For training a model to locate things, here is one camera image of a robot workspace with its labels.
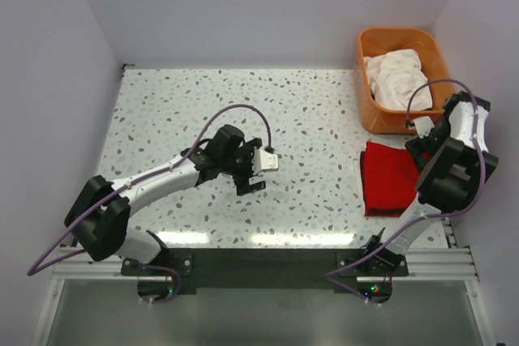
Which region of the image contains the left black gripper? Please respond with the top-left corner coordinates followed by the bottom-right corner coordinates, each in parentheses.
top-left (221, 139), bottom-right (265, 195)

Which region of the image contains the bright red t shirt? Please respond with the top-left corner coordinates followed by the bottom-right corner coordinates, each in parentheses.
top-left (360, 141), bottom-right (419, 210)

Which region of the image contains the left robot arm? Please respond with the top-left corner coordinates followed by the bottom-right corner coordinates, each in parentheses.
top-left (64, 125), bottom-right (279, 275)

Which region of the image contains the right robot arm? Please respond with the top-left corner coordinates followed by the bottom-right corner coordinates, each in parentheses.
top-left (359, 92), bottom-right (499, 276)

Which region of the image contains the orange plastic basket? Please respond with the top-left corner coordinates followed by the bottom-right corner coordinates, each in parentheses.
top-left (353, 27), bottom-right (454, 135)

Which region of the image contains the white folded t shirt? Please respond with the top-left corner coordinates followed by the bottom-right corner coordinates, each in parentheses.
top-left (353, 158), bottom-right (366, 215)

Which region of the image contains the dark red folded t shirt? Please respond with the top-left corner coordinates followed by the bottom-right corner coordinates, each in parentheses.
top-left (365, 208), bottom-right (405, 218)

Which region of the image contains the white crumpled t shirt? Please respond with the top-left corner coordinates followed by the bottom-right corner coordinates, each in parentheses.
top-left (363, 49), bottom-right (428, 111)

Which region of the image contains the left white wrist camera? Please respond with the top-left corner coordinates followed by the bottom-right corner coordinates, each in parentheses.
top-left (253, 148), bottom-right (279, 175)

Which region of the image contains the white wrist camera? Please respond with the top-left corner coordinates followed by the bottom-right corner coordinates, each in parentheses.
top-left (253, 148), bottom-right (279, 175)
top-left (405, 116), bottom-right (435, 139)

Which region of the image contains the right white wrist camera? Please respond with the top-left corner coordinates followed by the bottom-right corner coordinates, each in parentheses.
top-left (405, 116), bottom-right (435, 139)

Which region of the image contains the aluminium rail frame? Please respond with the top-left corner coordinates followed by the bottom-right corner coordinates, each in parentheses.
top-left (51, 246), bottom-right (486, 326)

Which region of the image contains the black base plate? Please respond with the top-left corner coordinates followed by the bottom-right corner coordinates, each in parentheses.
top-left (121, 248), bottom-right (409, 294)

